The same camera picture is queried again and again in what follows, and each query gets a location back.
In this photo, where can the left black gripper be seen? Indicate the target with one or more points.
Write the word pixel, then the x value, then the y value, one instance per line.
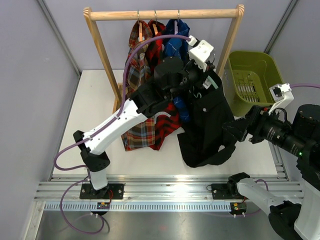
pixel 202 74

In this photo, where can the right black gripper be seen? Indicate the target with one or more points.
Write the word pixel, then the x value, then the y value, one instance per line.
pixel 254 122

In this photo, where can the mint green hanger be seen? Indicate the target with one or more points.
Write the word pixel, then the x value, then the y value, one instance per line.
pixel 212 82

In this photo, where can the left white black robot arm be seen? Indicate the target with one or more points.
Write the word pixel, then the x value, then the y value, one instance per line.
pixel 171 78

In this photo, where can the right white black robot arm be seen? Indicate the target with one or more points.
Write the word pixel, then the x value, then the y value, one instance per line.
pixel 300 142

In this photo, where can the blue plaid shirt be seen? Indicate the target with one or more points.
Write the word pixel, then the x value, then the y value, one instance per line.
pixel 176 47

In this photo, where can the lilac hanger of blue shirt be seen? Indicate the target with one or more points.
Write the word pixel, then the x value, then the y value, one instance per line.
pixel 176 27

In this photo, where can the red black plaid shirt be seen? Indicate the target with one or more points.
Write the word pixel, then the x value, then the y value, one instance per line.
pixel 166 121

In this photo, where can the wooden hanger of red shirt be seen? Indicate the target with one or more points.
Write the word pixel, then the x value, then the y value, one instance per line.
pixel 155 24

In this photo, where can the wooden hanger of brown shirt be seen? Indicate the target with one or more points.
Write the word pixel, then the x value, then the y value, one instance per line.
pixel 140 28

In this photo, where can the brown plaid shirt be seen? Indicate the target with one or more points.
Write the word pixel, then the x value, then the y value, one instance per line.
pixel 143 134

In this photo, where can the green plastic basket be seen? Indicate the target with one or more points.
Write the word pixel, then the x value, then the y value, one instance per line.
pixel 247 79

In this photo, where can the wooden clothes rack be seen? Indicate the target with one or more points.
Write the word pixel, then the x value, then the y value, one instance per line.
pixel 92 17

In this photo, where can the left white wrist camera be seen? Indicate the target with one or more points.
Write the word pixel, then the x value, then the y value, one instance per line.
pixel 201 52

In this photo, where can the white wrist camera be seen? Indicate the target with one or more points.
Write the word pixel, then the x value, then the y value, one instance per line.
pixel 282 96
pixel 201 52

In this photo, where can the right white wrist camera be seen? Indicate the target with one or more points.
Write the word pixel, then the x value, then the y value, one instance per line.
pixel 282 96

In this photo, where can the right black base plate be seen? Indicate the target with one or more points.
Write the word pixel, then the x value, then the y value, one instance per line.
pixel 220 192

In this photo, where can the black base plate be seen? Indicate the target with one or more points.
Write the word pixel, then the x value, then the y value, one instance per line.
pixel 220 192
pixel 113 191

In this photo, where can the aluminium mounting rail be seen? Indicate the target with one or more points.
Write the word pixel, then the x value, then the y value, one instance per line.
pixel 140 194

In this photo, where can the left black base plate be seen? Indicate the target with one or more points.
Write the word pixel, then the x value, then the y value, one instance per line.
pixel 113 191

